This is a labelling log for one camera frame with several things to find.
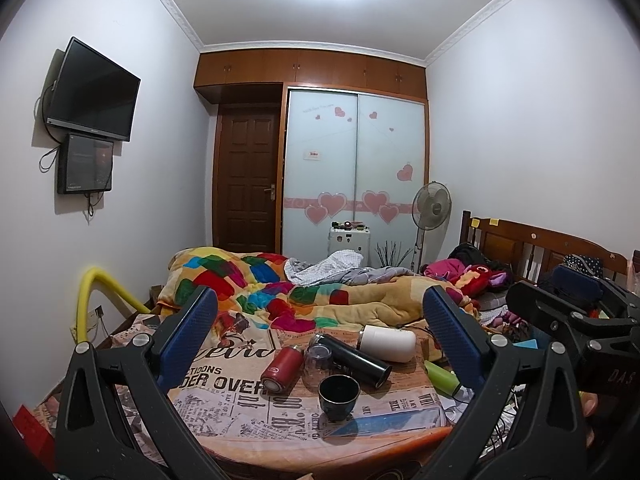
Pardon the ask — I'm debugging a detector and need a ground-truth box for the grey white crumpled cloth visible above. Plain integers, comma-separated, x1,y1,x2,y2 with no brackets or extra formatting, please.
284,249,416,288

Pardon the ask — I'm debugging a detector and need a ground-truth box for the white bedside cabinet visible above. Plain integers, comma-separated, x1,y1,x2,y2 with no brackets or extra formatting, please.
327,227,373,268

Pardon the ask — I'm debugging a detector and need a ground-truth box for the green bottle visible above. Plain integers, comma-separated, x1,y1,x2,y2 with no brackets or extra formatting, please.
424,360,463,397

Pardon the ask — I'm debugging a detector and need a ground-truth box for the brown wooden door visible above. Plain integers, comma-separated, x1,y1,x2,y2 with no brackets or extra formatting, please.
214,102,282,253

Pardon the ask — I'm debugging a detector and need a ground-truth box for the small black wall monitor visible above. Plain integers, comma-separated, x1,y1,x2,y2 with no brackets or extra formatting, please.
56,132,114,195

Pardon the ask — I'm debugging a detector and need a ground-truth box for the black television cable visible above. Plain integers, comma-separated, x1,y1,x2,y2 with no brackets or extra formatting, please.
34,77,68,173

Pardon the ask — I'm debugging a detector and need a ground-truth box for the pink red clothes pile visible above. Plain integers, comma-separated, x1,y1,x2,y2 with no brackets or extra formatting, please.
422,257,512,297

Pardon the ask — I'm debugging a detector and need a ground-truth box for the dried twig bundle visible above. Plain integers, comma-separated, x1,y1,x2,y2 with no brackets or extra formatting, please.
375,241,413,268

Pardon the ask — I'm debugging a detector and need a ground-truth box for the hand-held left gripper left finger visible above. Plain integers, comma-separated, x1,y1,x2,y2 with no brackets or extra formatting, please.
55,285,227,480

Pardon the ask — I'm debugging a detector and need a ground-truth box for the standing fan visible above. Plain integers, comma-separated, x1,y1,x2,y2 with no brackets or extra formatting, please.
411,180,453,273

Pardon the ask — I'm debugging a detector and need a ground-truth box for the colourful patchwork blanket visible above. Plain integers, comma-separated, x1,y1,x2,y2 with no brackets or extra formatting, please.
157,246,481,333

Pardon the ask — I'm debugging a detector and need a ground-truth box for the frosted sliding door wardrobe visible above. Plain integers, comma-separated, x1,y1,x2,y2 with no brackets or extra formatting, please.
281,85,430,273

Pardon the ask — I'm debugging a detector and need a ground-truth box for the newspaper print bed sheet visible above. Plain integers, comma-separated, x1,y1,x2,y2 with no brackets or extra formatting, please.
30,310,501,480

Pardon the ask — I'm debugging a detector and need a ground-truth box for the red box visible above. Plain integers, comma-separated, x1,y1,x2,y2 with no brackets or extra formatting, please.
12,405,56,453

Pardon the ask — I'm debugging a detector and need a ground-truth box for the person's right hand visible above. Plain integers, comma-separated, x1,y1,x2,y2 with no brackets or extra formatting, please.
581,391,599,449

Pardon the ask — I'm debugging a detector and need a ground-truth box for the black thermos bottle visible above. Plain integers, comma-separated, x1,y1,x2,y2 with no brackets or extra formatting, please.
308,332,393,388

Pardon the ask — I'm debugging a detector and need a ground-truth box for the wooden overhead cabinet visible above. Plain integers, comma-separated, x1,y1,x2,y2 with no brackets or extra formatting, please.
194,49,428,106

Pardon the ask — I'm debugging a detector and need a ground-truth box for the black wall television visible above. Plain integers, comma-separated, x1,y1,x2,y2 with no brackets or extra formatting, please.
44,36,142,143

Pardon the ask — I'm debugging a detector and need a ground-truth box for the wooden headboard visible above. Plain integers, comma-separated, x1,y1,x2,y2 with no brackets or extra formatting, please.
460,210,628,286

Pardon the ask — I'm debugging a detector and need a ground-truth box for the red thermos bottle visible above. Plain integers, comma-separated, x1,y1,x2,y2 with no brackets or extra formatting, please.
260,345,304,395

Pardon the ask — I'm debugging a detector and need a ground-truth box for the dark ceramic cup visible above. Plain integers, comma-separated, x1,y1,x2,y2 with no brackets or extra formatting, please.
318,375,361,423

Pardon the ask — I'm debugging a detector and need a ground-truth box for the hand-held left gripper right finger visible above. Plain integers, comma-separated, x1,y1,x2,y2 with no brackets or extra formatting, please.
423,286,590,480

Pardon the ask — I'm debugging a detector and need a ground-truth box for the tangle of thin cables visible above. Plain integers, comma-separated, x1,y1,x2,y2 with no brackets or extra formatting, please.
450,385,523,461

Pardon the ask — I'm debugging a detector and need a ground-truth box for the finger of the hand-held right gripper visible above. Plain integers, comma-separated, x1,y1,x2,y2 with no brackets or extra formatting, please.
506,277,640,333
532,325,598,367

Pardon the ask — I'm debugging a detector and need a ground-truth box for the navy cloth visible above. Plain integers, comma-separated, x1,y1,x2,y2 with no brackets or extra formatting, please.
540,265,606,311

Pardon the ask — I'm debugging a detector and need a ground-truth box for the polka dot dark bag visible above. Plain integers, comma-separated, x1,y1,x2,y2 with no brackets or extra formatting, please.
562,254,606,276

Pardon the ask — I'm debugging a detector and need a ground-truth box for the clear glass cup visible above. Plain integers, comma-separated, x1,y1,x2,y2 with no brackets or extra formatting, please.
303,342,335,391

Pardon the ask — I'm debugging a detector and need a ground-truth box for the black bag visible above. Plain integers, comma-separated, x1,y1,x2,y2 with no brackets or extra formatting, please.
447,242,493,273

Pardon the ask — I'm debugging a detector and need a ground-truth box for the yellow foam pipe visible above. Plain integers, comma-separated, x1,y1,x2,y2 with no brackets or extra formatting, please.
74,267,151,345

